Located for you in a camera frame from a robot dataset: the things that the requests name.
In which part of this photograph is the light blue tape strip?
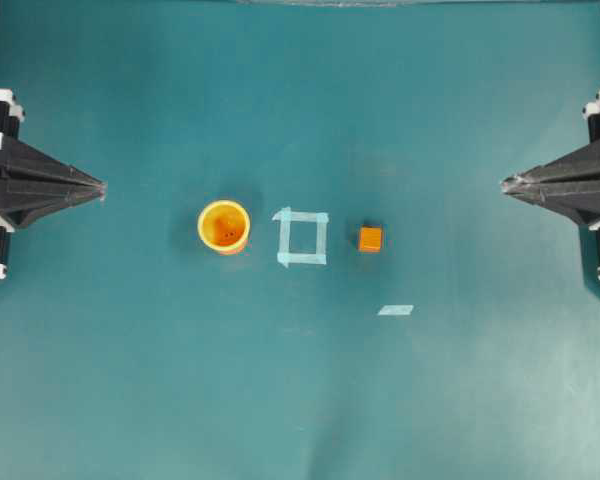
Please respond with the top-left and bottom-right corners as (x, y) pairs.
(377, 304), (414, 316)

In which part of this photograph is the orange cube block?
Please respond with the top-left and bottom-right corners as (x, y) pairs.
(358, 226), (383, 253)

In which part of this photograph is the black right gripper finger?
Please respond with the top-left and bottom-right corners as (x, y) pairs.
(501, 139), (600, 191)
(501, 180), (600, 229)

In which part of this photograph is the teal table mat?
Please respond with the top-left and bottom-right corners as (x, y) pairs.
(0, 1), (600, 479)

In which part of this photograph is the yellow orange cup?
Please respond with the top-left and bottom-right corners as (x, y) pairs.
(197, 200), (251, 255)

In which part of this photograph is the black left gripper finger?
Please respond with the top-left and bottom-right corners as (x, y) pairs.
(0, 133), (105, 191)
(0, 179), (105, 229)

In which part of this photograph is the light blue tape square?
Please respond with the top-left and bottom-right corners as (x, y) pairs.
(272, 207), (329, 268)

